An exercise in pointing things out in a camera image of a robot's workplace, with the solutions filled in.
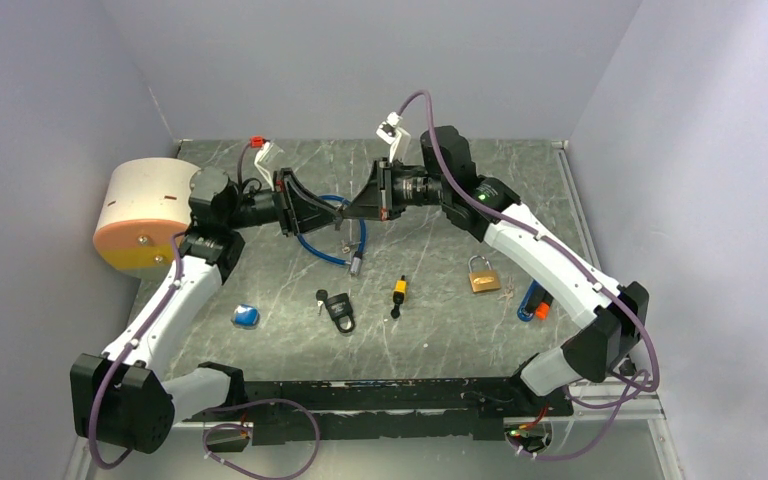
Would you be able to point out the yellow black padlock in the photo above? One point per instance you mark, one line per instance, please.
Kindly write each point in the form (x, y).
(399, 295)

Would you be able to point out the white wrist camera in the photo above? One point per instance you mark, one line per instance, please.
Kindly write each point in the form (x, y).
(265, 160)
(395, 136)

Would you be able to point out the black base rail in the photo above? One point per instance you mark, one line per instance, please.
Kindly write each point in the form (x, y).
(482, 408)

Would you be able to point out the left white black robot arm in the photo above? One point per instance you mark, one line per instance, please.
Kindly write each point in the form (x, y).
(120, 397)

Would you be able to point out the beige yellow cylinder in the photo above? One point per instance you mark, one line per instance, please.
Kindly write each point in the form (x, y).
(146, 203)

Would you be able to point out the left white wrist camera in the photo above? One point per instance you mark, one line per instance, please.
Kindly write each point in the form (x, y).
(265, 160)

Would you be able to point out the blue white round object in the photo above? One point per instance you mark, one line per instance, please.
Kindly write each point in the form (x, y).
(245, 316)

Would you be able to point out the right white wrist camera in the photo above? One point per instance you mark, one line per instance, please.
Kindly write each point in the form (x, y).
(395, 136)

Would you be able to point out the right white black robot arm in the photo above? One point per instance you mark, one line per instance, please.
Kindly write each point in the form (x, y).
(610, 316)

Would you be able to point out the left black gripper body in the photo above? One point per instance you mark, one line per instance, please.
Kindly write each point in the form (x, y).
(286, 201)

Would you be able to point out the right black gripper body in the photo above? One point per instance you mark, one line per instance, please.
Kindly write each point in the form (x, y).
(390, 183)

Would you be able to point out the black padlock key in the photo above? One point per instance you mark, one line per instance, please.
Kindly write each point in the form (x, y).
(321, 296)

